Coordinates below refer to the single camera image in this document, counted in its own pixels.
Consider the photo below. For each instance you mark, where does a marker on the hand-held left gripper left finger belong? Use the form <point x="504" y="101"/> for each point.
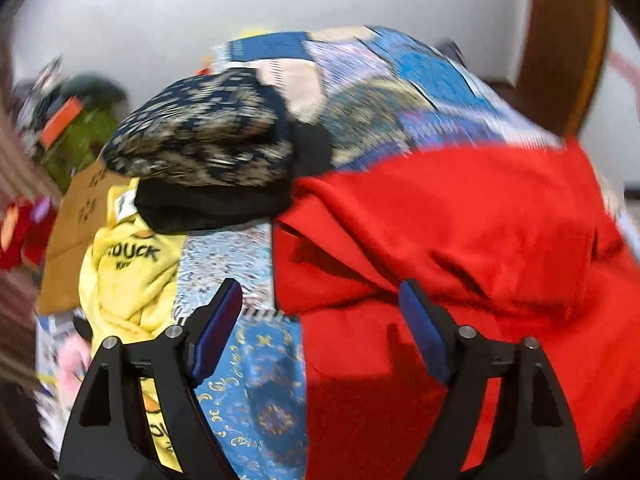
<point x="220" y="332"/>

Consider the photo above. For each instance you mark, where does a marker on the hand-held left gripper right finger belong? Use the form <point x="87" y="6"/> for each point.
<point x="425" y="332"/>

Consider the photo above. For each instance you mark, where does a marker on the red zip jacket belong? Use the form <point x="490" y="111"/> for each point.
<point x="450" y="220"/>

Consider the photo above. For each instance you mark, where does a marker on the yellow printed garment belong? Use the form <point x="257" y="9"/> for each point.
<point x="130" y="280"/>

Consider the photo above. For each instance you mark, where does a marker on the black folded cloth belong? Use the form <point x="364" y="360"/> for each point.
<point x="210" y="205"/>

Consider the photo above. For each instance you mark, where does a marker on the pile of printed papers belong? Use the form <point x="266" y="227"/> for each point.
<point x="50" y="340"/>

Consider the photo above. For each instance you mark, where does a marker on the dark patterned folded cloth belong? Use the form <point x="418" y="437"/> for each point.
<point x="200" y="130"/>

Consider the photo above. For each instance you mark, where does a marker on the red plush toy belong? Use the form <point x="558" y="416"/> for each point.
<point x="25" y="235"/>

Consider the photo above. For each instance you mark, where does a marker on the blue patchwork bed sheet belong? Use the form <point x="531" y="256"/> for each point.
<point x="380" y="90"/>

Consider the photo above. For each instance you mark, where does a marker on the brown striped curtain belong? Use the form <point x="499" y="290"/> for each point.
<point x="20" y="175"/>

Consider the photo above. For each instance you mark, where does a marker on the orange box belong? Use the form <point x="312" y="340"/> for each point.
<point x="61" y="121"/>

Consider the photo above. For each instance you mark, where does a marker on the grey backpack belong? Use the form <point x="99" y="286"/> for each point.
<point x="450" y="52"/>

